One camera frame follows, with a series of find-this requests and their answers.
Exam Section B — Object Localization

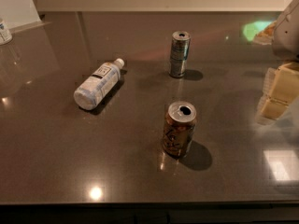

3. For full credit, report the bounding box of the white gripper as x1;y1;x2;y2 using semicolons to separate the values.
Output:
255;0;299;122

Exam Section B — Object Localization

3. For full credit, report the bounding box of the silver blue redbull can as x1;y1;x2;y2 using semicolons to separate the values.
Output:
169;31;191;78

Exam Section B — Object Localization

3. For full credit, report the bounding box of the orange soda can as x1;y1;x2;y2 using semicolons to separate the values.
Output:
163;101;197;158

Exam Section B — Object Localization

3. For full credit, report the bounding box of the green orange snack bag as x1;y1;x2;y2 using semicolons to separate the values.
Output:
242;21;277;45

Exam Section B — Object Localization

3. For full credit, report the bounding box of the clear plastic water bottle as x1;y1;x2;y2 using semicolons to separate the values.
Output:
74;58;124;110

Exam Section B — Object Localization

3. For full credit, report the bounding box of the white bottle at left edge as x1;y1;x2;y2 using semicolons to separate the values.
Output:
0;18;12;45

